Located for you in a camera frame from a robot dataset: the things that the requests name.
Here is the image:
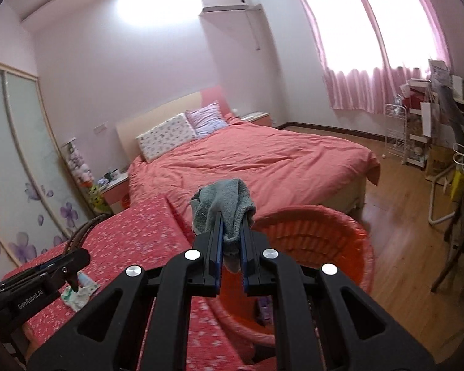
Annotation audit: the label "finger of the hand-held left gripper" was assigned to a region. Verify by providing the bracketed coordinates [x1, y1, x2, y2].
[0, 249, 91, 293]

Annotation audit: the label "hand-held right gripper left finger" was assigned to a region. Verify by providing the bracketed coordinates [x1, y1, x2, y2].
[27, 216, 223, 371]

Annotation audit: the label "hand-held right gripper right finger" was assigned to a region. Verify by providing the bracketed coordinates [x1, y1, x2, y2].
[240, 216, 436, 371]

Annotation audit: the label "green wet wipe packet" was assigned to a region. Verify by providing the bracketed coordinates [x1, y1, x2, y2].
[61, 272, 100, 312]

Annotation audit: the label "grey sock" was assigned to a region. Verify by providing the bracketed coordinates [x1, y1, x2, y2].
[189, 178, 256, 273]

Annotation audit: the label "orange plastic basket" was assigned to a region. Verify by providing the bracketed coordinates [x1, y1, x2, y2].
[209, 205, 375, 364]

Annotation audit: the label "dark curved rods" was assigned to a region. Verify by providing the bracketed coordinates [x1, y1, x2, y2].
[62, 216, 103, 258]

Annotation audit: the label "yellow green plush toy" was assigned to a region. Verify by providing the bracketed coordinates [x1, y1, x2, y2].
[88, 185, 106, 214]

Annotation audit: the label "red floral tablecloth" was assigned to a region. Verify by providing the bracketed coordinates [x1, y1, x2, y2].
[2, 195, 256, 371]

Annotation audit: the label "pink and white nightstand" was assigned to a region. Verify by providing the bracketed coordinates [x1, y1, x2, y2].
[101, 174, 131, 214]

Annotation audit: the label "hanging plush toy column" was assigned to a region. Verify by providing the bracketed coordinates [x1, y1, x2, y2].
[64, 141, 94, 186]

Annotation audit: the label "salmon pink duvet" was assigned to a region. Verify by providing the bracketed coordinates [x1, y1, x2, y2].
[128, 115, 381, 217]

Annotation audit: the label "floral sliding door wardrobe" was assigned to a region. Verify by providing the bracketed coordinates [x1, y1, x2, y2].
[0, 60, 97, 279]

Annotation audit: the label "white floral pillow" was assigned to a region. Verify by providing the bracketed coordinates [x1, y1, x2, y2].
[136, 113, 198, 163]

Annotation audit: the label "purple striped pillow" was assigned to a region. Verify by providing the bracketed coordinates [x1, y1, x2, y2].
[185, 101, 230, 137]

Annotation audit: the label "beige nightstand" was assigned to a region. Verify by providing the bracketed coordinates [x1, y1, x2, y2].
[240, 112, 273, 127]

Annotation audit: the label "beige headboard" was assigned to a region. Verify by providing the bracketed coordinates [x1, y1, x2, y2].
[115, 92, 204, 163]

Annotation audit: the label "pink headboard panel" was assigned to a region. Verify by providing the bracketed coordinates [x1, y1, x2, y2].
[200, 87, 233, 118]

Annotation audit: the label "pink curtain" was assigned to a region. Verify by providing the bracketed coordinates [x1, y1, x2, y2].
[284, 0, 453, 113]

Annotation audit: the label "cluttered storage shelf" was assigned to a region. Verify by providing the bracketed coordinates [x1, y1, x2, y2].
[400, 60, 464, 178]

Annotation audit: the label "white air conditioner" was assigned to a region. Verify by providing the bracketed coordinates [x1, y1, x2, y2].
[200, 0, 249, 13]

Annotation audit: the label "cream bed frame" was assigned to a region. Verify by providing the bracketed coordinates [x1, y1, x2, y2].
[325, 178, 368, 215]

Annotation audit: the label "white tube frame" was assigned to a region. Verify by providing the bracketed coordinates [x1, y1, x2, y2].
[428, 143, 464, 225]

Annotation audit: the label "white wire rack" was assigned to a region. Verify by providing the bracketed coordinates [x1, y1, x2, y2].
[385, 104, 407, 162]

